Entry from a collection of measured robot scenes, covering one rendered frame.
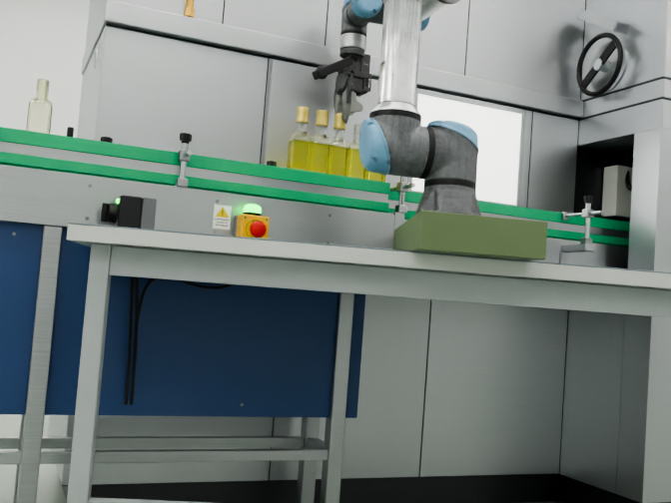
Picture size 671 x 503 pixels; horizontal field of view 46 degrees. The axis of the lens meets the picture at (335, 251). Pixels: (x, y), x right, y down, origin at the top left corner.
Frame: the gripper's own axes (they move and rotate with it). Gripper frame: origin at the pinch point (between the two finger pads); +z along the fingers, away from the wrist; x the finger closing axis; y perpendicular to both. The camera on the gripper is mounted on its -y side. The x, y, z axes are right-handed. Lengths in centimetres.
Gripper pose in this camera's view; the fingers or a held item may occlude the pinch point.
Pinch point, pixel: (340, 119)
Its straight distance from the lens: 225.7
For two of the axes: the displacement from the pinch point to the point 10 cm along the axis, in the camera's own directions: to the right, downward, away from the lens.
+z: -0.7, 10.0, -0.6
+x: -4.1, 0.2, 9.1
